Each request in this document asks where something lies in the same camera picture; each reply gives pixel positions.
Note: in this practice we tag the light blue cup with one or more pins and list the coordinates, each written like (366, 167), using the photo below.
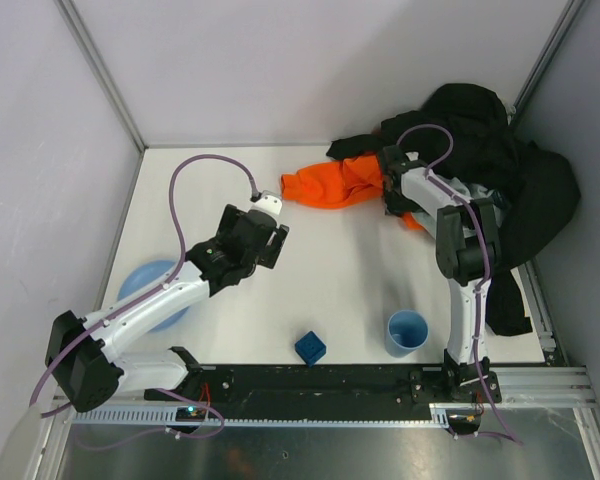
(406, 331)

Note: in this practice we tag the light blue plate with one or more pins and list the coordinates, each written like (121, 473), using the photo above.
(143, 276)

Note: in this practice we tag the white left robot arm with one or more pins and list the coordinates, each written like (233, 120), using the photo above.
(88, 356)

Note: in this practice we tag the grey cloth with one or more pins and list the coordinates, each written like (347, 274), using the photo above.
(475, 191)

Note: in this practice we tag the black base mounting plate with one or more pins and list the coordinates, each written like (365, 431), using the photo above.
(348, 393)

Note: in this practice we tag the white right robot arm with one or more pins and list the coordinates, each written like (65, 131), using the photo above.
(467, 250)

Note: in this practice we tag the dark blue cube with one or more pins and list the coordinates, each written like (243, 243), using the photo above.
(310, 348)

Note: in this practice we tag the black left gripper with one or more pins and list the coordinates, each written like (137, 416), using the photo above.
(272, 245)

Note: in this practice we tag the black cloth pile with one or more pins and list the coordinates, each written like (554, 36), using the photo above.
(462, 130)

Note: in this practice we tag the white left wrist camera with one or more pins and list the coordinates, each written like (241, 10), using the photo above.
(269, 203)

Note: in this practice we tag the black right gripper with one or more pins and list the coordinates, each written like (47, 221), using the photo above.
(391, 181)

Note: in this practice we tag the orange cloth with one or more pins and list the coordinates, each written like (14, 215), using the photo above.
(336, 184)

